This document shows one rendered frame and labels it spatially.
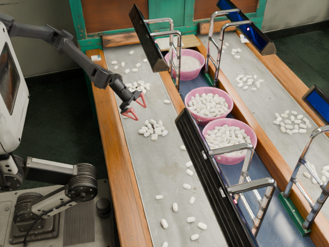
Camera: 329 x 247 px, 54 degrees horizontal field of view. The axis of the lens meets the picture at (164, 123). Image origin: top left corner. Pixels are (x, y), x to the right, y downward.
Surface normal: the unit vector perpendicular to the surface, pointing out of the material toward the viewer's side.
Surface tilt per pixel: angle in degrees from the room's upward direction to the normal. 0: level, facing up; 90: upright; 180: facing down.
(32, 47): 90
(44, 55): 90
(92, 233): 1
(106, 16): 90
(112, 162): 0
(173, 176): 0
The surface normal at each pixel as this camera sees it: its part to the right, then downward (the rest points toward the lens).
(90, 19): 0.26, 0.66
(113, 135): 0.00, -0.73
